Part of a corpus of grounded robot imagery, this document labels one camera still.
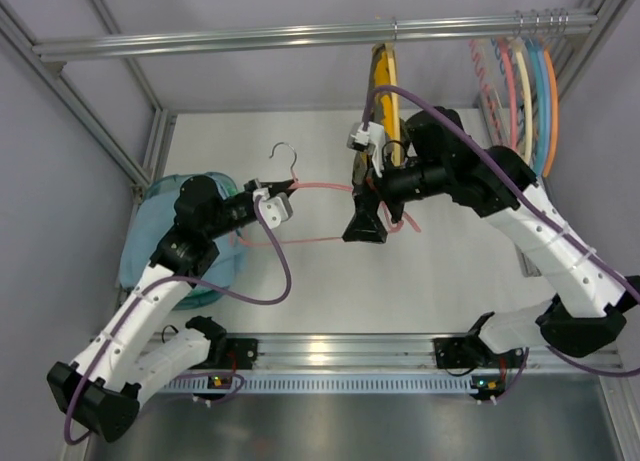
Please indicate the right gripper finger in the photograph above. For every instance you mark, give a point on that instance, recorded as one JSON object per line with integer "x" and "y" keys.
{"x": 380, "y": 231}
{"x": 361, "y": 227}

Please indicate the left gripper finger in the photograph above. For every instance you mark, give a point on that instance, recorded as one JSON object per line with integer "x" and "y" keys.
{"x": 280, "y": 186}
{"x": 282, "y": 198}

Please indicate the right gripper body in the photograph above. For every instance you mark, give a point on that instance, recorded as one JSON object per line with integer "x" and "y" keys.
{"x": 378, "y": 187}

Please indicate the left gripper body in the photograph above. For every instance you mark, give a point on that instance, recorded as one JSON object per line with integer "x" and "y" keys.
{"x": 269, "y": 203}

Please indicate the pink clothes hanger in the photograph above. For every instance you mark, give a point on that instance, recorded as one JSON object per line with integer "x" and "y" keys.
{"x": 392, "y": 227}

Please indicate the light blue trousers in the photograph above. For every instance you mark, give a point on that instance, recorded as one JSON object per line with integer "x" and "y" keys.
{"x": 143, "y": 236}

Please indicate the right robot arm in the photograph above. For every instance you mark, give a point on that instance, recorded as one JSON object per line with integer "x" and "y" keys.
{"x": 588, "y": 309}

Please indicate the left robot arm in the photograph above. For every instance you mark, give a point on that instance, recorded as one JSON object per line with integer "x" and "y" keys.
{"x": 105, "y": 386}

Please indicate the camouflage yellow trousers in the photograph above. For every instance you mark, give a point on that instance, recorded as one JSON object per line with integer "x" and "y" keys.
{"x": 385, "y": 111}

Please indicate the coloured spiral hanger rack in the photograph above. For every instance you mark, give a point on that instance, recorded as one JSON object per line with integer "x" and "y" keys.
{"x": 488, "y": 99}

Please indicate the orange empty hanger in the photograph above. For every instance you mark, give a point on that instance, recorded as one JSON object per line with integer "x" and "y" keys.
{"x": 554, "y": 119}

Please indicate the pink empty hanger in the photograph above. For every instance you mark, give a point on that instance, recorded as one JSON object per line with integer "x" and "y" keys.
{"x": 511, "y": 89}

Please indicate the cream empty hanger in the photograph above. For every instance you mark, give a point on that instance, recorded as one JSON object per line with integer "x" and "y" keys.
{"x": 518, "y": 48}

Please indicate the teal empty hanger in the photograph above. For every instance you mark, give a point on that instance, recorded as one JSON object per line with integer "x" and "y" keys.
{"x": 539, "y": 84}

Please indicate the teal plastic basket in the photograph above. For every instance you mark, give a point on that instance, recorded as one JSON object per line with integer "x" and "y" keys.
{"x": 200, "y": 296}

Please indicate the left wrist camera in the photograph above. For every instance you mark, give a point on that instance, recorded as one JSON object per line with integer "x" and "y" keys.
{"x": 272, "y": 212}

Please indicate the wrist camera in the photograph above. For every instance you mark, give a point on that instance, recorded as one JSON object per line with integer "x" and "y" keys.
{"x": 369, "y": 139}
{"x": 272, "y": 212}

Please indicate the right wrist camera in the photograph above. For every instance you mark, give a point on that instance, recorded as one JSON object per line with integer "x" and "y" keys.
{"x": 369, "y": 139}

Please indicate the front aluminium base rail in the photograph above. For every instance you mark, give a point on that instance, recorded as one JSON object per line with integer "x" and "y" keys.
{"x": 382, "y": 352}

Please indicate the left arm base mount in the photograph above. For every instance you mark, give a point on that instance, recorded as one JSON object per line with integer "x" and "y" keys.
{"x": 240, "y": 353}

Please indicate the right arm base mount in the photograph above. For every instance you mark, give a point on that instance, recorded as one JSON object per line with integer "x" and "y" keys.
{"x": 456, "y": 353}

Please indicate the slotted cable duct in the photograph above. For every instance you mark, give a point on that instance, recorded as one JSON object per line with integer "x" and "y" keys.
{"x": 337, "y": 384}

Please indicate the metal hanging rail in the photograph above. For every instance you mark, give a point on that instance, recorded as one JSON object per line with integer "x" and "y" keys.
{"x": 558, "y": 22}

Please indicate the aluminium frame left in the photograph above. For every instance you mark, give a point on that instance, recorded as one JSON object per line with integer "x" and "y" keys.
{"x": 112, "y": 99}

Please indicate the aluminium frame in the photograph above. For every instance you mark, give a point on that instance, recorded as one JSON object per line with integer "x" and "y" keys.
{"x": 112, "y": 99}
{"x": 595, "y": 179}

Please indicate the aluminium frame right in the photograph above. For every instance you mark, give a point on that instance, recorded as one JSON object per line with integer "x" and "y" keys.
{"x": 595, "y": 179}

